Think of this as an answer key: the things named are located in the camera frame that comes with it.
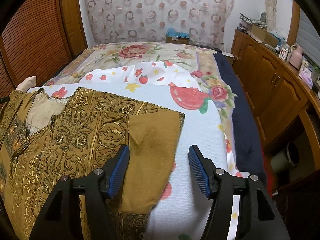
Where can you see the white strawberry print blanket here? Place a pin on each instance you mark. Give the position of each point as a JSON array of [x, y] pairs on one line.
[[182, 210]]

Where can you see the pink circle pattern curtain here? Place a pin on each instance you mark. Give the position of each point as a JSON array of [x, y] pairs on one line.
[[202, 21]]

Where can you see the brown gold patterned garment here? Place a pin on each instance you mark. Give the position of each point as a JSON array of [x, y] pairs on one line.
[[44, 138]]

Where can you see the cardboard box on sideboard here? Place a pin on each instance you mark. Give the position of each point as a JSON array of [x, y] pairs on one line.
[[263, 36]]

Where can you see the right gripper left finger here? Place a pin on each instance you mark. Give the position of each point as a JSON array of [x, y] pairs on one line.
[[59, 217]]

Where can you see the beige tied side curtain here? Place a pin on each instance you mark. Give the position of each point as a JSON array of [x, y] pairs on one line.
[[271, 10]]

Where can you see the pink thermos jug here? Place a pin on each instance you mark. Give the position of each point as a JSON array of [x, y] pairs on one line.
[[296, 56]]

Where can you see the beige pillow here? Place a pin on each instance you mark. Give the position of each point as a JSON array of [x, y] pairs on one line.
[[26, 84]]

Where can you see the stack of folded papers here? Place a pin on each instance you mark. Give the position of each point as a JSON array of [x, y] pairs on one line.
[[251, 21]]

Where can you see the floral bedspread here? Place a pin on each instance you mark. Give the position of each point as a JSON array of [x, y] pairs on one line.
[[155, 63]]

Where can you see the grey window blind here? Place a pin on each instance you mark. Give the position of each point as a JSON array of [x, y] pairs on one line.
[[308, 38]]

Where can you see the cardboard box with blue cloth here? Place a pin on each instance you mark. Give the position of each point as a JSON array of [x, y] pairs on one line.
[[174, 36]]

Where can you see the wooden sideboard cabinet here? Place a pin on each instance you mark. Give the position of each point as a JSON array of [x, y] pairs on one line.
[[275, 93]]

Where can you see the navy blue bed sheet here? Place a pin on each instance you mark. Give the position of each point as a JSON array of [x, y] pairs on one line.
[[248, 150]]

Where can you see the brown louvered wardrobe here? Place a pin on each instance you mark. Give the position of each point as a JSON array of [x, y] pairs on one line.
[[41, 39]]

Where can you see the purple tissue pack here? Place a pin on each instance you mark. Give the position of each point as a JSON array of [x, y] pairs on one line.
[[305, 75]]

